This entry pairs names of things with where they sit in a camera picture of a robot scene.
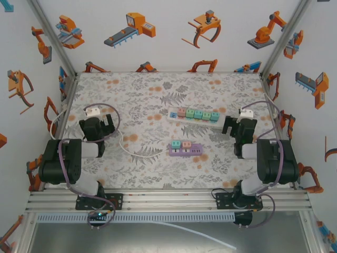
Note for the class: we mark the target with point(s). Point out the purple power strip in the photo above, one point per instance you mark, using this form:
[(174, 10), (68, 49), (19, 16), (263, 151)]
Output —
[(196, 151)]

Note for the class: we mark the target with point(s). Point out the grey metal panel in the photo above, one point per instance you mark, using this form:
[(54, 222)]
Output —
[(131, 239)]

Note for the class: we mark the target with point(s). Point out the white power strip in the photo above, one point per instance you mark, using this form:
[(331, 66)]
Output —
[(170, 113)]

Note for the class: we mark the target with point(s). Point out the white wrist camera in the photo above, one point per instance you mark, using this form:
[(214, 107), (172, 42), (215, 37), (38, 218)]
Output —
[(246, 114), (92, 112)]

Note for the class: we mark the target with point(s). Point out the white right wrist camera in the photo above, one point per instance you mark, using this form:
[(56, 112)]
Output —
[(246, 114)]

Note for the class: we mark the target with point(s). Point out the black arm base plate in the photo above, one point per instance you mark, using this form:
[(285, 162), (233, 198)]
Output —
[(223, 201), (116, 201)]

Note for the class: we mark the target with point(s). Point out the black controller board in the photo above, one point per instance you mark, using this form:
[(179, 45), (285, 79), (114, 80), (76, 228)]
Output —
[(98, 217), (243, 220)]

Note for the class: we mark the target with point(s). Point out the aluminium front frame rail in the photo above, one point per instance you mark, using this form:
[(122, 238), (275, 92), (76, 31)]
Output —
[(168, 200)]

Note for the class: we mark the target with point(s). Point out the floral table mat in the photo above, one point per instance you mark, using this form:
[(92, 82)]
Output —
[(158, 89)]

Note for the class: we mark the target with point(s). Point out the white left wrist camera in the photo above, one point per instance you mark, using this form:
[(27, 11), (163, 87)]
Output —
[(92, 112)]

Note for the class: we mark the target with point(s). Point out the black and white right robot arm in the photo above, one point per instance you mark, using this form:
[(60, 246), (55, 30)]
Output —
[(276, 163)]

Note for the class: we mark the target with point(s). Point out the aluminium corner post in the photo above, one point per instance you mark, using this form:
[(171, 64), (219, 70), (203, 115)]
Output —
[(283, 39), (54, 39)]

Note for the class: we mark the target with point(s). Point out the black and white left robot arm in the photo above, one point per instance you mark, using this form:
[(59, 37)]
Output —
[(52, 163)]

